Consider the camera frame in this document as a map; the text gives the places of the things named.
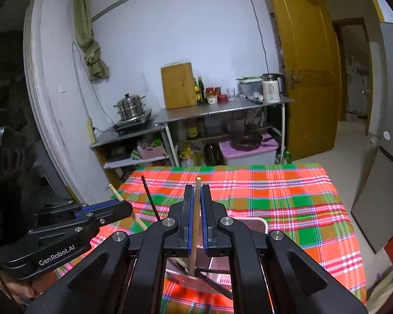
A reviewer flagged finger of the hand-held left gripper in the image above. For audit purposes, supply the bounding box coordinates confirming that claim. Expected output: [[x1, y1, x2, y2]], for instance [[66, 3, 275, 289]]
[[27, 212, 132, 237], [36, 199, 133, 220]]

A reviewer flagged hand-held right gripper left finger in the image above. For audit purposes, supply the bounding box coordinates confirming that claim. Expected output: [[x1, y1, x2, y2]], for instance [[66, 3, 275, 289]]
[[24, 185, 195, 314]]

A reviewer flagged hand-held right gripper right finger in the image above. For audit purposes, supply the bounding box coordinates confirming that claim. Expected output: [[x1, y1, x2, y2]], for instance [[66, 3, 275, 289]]
[[200, 185, 369, 314]]

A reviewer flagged wooden chopstick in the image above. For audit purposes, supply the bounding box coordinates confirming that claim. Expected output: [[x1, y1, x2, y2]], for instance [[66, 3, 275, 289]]
[[108, 184, 148, 231], [189, 177, 203, 278]]

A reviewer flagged pink plastic utensil basket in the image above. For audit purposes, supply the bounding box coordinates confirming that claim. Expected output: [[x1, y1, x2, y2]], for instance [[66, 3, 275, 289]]
[[164, 217, 269, 298]]

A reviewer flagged person's left hand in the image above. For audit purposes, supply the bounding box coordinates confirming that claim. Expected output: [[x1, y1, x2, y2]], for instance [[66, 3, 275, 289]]
[[2, 268, 58, 305]]

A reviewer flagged yellow oil jug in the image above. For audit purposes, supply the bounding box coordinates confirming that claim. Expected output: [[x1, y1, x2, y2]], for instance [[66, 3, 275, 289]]
[[179, 147, 197, 167]]

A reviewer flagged dark glass jug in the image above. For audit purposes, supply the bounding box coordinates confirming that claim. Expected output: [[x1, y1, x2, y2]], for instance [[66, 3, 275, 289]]
[[204, 142, 225, 167]]

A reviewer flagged small pink basket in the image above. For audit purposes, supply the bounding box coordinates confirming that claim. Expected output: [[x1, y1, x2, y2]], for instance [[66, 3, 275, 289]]
[[138, 147, 168, 160]]

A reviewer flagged purple lid storage box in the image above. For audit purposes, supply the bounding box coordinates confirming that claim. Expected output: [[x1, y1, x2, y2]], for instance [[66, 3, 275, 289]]
[[219, 134, 279, 167]]

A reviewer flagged low steel kitchen stand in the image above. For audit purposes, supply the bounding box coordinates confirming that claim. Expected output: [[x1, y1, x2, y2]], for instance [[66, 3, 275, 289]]
[[90, 127, 179, 187]]

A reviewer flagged plaid tablecloth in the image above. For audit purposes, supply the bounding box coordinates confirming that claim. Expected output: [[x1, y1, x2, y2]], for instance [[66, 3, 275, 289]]
[[56, 165, 367, 314]]

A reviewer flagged black frying pan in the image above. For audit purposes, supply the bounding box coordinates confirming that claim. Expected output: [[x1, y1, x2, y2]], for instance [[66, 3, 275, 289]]
[[232, 132, 274, 150]]

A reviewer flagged black cooktop stove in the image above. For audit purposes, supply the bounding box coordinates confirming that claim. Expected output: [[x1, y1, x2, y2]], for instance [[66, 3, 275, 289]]
[[113, 109, 152, 134]]

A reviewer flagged tall steel kitchen table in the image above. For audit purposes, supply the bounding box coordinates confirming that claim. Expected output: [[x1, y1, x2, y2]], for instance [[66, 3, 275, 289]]
[[155, 95, 294, 167]]

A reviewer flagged steel steamer pot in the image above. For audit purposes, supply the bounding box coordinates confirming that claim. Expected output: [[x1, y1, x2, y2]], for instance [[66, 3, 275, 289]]
[[114, 93, 147, 120]]

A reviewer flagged wooden cutting board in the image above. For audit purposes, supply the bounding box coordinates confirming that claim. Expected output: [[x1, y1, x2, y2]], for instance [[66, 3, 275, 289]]
[[160, 63, 198, 110]]

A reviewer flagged clear plastic storage container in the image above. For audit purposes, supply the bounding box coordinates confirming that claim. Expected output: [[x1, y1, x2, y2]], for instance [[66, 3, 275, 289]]
[[237, 77, 263, 98]]

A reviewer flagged white electric kettle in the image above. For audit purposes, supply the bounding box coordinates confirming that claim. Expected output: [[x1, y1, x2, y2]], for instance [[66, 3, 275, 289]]
[[261, 73, 286, 102]]

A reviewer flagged olive hanging cloth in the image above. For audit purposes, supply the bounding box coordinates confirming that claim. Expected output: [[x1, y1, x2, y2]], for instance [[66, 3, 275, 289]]
[[74, 0, 110, 81]]

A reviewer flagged yellow wooden door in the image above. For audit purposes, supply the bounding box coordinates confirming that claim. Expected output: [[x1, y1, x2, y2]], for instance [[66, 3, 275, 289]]
[[265, 0, 343, 164]]

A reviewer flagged silver refrigerator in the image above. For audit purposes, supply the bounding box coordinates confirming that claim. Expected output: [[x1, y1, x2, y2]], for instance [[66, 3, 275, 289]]
[[350, 22, 393, 254]]

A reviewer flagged grey wall cable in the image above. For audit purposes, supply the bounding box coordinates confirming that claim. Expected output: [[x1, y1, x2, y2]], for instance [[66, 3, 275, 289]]
[[242, 0, 270, 76]]

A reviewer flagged yellow door frame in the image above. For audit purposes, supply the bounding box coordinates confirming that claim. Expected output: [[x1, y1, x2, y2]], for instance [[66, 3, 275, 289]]
[[320, 0, 386, 153]]

